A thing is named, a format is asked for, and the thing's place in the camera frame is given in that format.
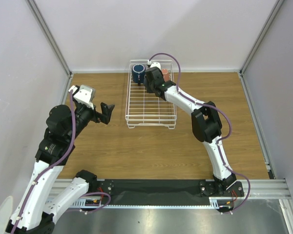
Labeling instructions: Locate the right aluminium frame post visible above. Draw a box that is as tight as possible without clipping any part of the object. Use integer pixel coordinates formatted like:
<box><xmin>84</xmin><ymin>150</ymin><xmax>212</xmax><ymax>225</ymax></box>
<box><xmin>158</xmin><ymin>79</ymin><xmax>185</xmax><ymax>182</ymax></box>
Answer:
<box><xmin>239</xmin><ymin>0</ymin><xmax>285</xmax><ymax>75</ymax></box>

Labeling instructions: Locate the left aluminium frame post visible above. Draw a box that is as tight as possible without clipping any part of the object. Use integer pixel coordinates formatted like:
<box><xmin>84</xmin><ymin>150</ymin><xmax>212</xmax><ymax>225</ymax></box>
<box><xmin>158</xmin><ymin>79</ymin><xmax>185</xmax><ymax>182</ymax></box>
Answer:
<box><xmin>25</xmin><ymin>0</ymin><xmax>72</xmax><ymax>77</ymax></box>

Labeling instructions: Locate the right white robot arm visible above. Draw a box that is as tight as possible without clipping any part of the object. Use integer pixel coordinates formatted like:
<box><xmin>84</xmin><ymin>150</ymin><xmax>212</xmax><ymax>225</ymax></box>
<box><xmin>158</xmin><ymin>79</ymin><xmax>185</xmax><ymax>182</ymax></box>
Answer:
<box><xmin>145</xmin><ymin>67</ymin><xmax>237</xmax><ymax>196</ymax></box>

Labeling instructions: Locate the pink ceramic mug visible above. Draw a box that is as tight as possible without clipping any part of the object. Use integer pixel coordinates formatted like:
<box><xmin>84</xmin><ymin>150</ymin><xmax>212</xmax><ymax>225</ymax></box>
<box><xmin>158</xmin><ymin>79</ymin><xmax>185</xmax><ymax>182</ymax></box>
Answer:
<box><xmin>161</xmin><ymin>69</ymin><xmax>170</xmax><ymax>82</ymax></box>

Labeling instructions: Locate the white wire dish rack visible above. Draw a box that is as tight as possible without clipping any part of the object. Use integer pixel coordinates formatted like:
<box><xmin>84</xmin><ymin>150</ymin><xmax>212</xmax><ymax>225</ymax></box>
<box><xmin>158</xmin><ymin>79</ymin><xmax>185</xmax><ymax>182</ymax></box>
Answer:
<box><xmin>125</xmin><ymin>59</ymin><xmax>177</xmax><ymax>129</ymax></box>

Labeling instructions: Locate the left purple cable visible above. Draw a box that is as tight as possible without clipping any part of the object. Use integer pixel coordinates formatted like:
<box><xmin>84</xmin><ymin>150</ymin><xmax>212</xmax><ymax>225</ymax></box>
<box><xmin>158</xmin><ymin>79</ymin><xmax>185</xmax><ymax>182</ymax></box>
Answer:
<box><xmin>8</xmin><ymin>90</ymin><xmax>112</xmax><ymax>234</ymax></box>

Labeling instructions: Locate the slotted grey cable duct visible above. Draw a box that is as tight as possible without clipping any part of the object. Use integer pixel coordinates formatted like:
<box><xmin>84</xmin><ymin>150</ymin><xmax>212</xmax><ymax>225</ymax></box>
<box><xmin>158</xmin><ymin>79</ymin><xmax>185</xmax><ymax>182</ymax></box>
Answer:
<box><xmin>45</xmin><ymin>196</ymin><xmax>237</xmax><ymax>209</ymax></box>

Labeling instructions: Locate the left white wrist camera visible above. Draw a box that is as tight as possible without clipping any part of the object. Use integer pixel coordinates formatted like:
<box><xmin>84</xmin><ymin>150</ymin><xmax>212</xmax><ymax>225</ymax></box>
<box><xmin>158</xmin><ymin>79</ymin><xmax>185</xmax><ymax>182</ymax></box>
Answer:
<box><xmin>68</xmin><ymin>85</ymin><xmax>96</xmax><ymax>110</ymax></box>

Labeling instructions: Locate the aluminium frame post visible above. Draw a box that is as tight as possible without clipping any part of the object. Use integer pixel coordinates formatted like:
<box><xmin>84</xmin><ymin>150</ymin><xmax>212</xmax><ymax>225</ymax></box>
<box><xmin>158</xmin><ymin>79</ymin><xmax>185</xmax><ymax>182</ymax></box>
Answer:
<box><xmin>239</xmin><ymin>0</ymin><xmax>285</xmax><ymax>75</ymax></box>
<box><xmin>25</xmin><ymin>0</ymin><xmax>72</xmax><ymax>77</ymax></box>

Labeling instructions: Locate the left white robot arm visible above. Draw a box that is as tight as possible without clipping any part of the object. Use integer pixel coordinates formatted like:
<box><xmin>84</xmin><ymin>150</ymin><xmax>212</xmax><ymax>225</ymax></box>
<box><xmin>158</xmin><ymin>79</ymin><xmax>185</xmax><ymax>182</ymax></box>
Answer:
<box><xmin>5</xmin><ymin>101</ymin><xmax>115</xmax><ymax>234</ymax></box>

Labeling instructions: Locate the large dark blue mug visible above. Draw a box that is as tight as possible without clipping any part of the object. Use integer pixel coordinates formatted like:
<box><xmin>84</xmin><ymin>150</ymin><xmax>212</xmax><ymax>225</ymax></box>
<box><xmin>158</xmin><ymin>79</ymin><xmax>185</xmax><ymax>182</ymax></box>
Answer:
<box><xmin>131</xmin><ymin>64</ymin><xmax>146</xmax><ymax>86</ymax></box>

